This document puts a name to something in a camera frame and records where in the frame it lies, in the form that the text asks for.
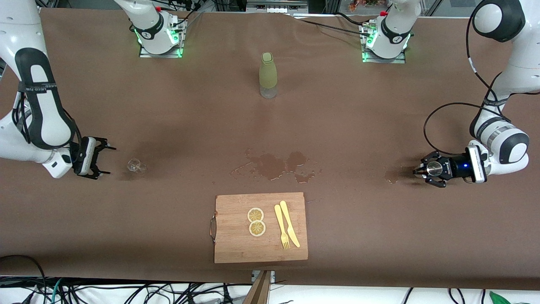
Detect brown table cover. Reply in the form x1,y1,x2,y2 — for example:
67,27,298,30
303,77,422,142
0,8,540,292

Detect yellow plastic knife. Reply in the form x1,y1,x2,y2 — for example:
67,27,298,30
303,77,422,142
280,200,301,248

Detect wooden cutting board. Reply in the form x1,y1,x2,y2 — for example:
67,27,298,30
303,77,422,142
210,192,309,264

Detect yellow plastic fork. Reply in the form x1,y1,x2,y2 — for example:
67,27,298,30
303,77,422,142
274,204,291,250

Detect large liquid puddle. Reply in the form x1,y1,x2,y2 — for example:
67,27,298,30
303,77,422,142
231,149,322,184

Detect green sleeved glass bottle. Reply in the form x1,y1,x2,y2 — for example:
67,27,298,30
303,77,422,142
259,52,278,99

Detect grey power strip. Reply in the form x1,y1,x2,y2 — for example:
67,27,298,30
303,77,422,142
247,0,308,13

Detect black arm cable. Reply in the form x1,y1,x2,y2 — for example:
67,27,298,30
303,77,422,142
423,0,513,156

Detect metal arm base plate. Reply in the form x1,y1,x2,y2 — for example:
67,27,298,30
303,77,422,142
138,17,184,59
361,23,408,64

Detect black floor cable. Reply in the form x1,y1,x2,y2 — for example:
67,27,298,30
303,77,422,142
0,255,48,304

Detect black base cable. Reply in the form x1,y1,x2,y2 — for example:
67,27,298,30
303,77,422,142
290,12,374,38

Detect wooden post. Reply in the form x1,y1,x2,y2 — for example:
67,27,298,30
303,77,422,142
244,270,273,304

